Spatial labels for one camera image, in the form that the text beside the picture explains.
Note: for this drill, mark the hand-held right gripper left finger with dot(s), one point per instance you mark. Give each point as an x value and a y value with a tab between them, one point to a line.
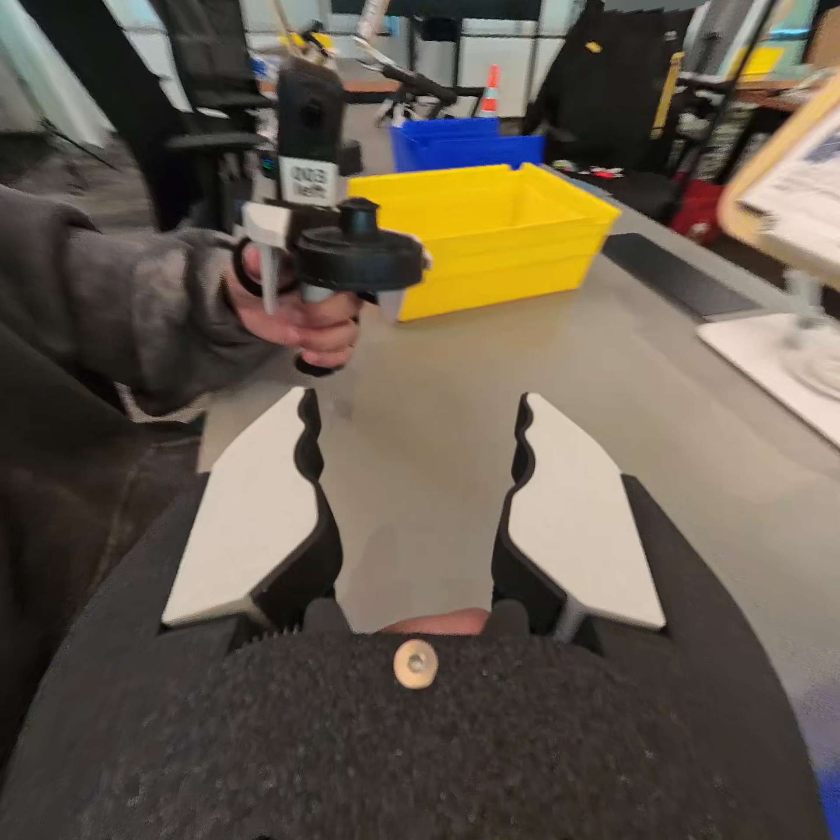
249	518

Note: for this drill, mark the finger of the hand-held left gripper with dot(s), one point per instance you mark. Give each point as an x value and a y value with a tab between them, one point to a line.
426	260
394	305

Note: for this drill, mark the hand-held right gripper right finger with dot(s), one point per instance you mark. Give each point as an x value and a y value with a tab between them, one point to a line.
577	525

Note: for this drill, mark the black bottle lid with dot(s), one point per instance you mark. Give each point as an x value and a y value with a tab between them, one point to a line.
361	259

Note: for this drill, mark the yellow plastic bin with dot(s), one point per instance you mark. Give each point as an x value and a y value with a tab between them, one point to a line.
762	62
512	249

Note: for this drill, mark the person's right hand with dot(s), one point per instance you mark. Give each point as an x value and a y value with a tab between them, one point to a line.
446	622

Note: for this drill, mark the black battery charger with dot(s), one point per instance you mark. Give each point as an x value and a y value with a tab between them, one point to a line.
268	165

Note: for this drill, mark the black office chair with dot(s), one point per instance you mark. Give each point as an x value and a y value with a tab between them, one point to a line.
210	85

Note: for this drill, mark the black tools pile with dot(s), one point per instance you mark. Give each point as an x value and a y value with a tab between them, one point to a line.
420	85

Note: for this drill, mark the orange traffic cone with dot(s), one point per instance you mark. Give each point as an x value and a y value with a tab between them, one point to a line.
490	98

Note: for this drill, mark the person's dark clothed torso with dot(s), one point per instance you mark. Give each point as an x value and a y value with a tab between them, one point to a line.
65	525

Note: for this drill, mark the instruction sheet on stand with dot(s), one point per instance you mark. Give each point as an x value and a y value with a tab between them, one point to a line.
741	348

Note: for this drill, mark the black jacket on chair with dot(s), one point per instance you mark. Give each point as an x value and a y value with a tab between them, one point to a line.
610	98

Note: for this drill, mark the red bag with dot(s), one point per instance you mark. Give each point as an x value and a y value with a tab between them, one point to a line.
695	210

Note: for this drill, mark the printed instruction sheet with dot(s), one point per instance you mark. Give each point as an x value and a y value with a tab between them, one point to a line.
800	184

